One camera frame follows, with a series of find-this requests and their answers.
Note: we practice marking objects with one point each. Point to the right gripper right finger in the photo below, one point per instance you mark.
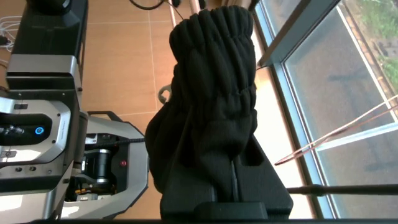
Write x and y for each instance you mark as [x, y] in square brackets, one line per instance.
[264, 186]

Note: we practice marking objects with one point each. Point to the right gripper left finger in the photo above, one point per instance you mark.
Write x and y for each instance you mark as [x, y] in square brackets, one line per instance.
[183, 202]

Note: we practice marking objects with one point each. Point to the black shorts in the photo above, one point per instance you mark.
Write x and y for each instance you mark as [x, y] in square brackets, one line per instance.
[211, 93]

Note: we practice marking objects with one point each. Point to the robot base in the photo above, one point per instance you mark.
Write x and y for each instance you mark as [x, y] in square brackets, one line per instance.
[46, 93]

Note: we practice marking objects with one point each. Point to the black clothes rack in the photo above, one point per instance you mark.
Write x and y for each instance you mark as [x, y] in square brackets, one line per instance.
[342, 189]

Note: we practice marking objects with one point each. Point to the pink clothes hanger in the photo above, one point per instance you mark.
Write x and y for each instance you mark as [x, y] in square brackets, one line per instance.
[326, 137]

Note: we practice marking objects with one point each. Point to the window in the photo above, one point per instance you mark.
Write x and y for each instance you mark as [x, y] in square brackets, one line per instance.
[342, 77]

